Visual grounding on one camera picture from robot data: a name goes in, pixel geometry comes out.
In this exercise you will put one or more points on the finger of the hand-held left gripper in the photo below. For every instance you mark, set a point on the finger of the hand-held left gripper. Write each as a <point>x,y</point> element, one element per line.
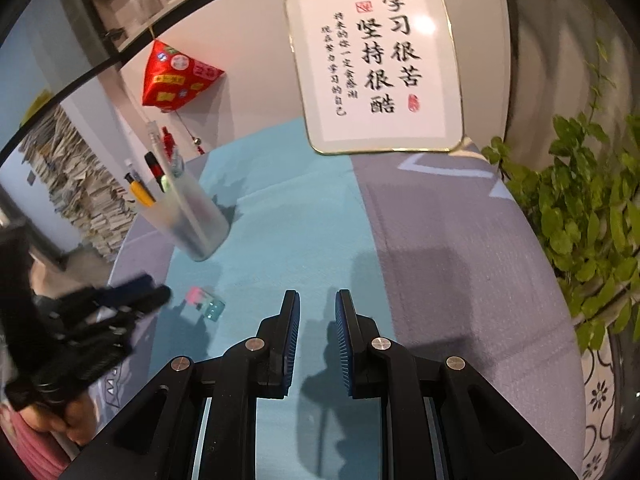
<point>150,298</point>
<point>125,288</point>

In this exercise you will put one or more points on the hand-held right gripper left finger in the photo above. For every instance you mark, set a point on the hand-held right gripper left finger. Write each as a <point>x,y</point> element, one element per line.
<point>294,335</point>

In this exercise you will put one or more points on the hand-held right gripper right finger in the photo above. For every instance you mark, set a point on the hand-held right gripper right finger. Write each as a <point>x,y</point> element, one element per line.
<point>341,340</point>

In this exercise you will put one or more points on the pink and green eraser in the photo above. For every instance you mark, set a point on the pink and green eraser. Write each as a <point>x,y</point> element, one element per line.
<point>202,305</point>

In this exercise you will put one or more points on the frosted plastic cup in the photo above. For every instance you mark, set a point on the frosted plastic cup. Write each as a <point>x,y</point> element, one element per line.
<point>195,220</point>

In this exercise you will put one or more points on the orange and black pen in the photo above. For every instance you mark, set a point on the orange and black pen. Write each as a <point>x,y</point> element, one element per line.
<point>141,194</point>

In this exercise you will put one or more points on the red and black pen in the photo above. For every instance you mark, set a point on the red and black pen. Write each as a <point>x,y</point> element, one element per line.
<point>151,165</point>

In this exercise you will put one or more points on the red clear pen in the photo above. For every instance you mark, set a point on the red clear pen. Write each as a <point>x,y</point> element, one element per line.
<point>166,141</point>

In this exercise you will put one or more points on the person's left hand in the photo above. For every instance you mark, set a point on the person's left hand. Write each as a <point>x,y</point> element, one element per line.
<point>77,422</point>

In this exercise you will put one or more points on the red pyramid hanging ornament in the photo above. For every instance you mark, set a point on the red pyramid hanging ornament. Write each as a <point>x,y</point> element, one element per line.
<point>172,77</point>

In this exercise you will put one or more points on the white floral plant pot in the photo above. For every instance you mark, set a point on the white floral plant pot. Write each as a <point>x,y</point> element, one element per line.
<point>605,395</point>

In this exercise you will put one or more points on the green leafy plant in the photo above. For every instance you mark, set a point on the green leafy plant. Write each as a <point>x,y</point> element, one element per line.
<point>590,210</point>

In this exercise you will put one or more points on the framed calligraphy sign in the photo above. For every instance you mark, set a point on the framed calligraphy sign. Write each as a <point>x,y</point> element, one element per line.
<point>380,60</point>

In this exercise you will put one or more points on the grey bookshelf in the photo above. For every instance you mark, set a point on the grey bookshelf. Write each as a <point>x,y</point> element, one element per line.
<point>125,5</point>

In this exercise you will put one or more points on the grey pleated curtain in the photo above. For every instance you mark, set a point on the grey pleated curtain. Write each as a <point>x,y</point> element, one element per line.
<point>560,60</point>

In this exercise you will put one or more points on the dark wall switch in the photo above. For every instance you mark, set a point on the dark wall switch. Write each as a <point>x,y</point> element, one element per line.
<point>31,178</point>

